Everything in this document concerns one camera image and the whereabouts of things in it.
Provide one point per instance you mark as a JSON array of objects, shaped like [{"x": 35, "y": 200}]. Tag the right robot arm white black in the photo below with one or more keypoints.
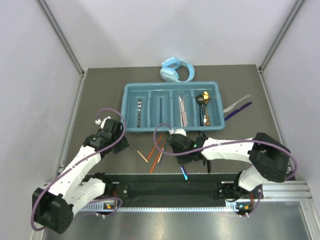
[{"x": 267, "y": 157}]

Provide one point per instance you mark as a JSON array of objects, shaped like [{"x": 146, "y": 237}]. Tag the orange chopstick long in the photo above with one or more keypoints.
[{"x": 154, "y": 147}]

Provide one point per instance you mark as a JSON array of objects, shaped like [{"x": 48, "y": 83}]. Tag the orange chopstick lower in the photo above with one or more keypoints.
[{"x": 157, "y": 159}]

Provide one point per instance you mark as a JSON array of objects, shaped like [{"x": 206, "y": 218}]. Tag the black spoon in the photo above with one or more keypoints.
[{"x": 200, "y": 100}]

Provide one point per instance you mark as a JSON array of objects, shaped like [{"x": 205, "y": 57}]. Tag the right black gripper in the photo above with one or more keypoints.
[{"x": 181, "y": 161}]

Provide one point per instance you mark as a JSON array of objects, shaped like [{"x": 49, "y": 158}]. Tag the iridescent knife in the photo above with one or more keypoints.
[{"x": 184, "y": 173}]

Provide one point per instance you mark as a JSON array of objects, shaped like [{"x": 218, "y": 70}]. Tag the dark blue utensil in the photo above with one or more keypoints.
[{"x": 237, "y": 111}]

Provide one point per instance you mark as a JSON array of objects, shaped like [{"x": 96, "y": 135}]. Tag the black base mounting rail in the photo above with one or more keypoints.
[{"x": 155, "y": 190}]

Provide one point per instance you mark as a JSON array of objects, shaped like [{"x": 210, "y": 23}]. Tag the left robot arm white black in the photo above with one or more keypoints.
[{"x": 55, "y": 206}]

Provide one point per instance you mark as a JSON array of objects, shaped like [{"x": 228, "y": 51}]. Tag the light blue headphones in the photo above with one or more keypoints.
[{"x": 168, "y": 71}]

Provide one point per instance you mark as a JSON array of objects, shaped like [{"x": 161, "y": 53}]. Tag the gold spoon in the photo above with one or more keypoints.
[{"x": 206, "y": 97}]

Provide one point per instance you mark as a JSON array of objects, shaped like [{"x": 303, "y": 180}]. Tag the dark chopstick in tray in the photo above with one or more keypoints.
[{"x": 161, "y": 110}]

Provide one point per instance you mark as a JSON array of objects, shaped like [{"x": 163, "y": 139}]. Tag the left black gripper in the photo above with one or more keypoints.
[{"x": 124, "y": 144}]

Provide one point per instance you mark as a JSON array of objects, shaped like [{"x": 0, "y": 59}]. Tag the blue plastic cutlery tray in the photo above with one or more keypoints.
[{"x": 170, "y": 92}]

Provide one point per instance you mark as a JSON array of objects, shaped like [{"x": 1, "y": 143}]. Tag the patterned fork in tray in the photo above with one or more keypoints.
[{"x": 139, "y": 110}]

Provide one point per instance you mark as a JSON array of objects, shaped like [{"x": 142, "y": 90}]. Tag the black knife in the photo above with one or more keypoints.
[{"x": 209, "y": 167}]

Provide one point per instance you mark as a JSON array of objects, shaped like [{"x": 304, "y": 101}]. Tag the pink knife in tray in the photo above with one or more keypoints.
[{"x": 182, "y": 112}]

